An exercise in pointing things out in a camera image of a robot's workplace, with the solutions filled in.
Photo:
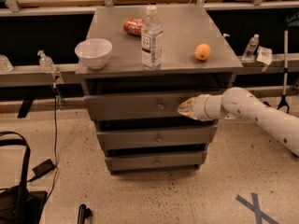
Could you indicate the beige padded gripper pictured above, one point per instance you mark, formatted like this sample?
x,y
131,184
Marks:
x,y
201,107

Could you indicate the grey top drawer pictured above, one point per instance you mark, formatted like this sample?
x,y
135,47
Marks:
x,y
136,105

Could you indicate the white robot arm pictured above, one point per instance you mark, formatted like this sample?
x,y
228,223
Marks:
x,y
242,104

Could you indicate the grey bottom drawer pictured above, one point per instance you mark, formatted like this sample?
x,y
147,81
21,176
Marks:
x,y
161,160

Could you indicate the grey drawer cabinet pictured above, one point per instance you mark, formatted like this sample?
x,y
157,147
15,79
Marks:
x,y
185,27

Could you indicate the orange fruit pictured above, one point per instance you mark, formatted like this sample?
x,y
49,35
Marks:
x,y
202,52

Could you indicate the small clear bottle right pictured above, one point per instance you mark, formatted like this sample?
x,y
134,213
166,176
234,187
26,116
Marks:
x,y
250,48

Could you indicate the white crumpled packet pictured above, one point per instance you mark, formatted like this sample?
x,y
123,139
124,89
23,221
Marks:
x,y
264,56

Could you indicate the clear water bottle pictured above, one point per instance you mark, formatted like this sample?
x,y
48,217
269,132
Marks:
x,y
151,40

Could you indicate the black white grabber tool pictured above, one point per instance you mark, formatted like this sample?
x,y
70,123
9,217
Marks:
x,y
290,23

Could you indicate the white bowl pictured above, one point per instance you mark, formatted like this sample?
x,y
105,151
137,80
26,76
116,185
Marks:
x,y
94,53

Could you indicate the black object bottom edge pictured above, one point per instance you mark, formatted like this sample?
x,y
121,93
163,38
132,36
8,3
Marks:
x,y
83,213

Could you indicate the clear pump dispenser bottle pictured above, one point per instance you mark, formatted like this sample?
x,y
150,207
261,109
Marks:
x,y
46,62

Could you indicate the black power adapter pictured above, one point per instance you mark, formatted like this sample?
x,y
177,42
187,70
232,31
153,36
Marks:
x,y
43,168

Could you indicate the clear container far left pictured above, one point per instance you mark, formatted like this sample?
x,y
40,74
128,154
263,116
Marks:
x,y
5,64

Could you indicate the black bag with strap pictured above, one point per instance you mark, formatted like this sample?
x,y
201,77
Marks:
x,y
17,204

